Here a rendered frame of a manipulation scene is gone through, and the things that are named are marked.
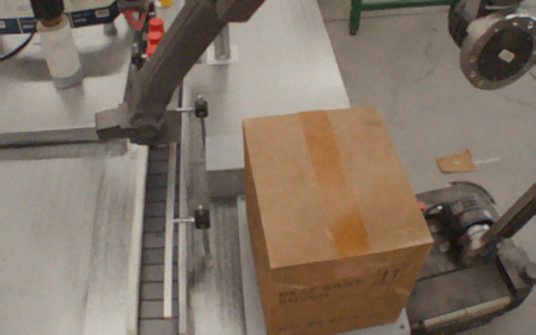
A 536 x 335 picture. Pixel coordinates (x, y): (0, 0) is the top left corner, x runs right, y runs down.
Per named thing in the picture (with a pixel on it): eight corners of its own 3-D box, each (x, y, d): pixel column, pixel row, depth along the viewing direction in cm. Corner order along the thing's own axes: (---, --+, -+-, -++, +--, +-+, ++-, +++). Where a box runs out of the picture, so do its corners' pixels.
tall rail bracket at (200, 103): (181, 145, 128) (173, 92, 116) (212, 144, 129) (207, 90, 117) (181, 155, 126) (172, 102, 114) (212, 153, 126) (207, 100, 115)
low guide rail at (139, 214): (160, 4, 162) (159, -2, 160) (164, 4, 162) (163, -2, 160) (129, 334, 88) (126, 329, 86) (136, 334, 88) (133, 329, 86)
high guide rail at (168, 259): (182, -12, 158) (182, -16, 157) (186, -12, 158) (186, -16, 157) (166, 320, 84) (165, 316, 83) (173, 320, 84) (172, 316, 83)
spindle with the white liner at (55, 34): (55, 69, 142) (29, -25, 120) (86, 66, 143) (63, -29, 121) (49, 90, 136) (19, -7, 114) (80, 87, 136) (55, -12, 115)
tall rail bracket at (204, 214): (179, 251, 108) (167, 201, 96) (214, 249, 108) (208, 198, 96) (179, 264, 105) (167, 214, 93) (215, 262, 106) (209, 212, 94)
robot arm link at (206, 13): (280, -8, 60) (261, -75, 63) (236, -15, 57) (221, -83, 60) (156, 138, 94) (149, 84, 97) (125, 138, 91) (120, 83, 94)
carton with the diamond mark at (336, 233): (245, 213, 112) (241, 117, 92) (357, 198, 114) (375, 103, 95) (269, 346, 91) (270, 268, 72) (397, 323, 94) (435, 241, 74)
